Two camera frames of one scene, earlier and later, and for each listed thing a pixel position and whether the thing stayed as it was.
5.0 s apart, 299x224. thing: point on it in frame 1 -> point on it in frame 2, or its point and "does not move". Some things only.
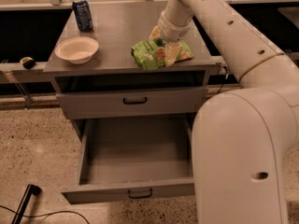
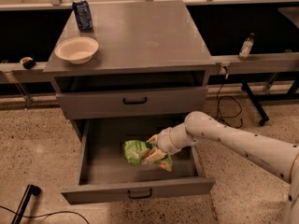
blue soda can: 82,14 does not move
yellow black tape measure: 28,63 does not move
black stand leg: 32,189 does not move
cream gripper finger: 171,51 -> 155,156
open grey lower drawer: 134,158 does not move
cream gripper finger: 155,34 -> 153,140
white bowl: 78,50 does not move
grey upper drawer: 142,102 does not move
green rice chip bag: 150,54 -> 133,150
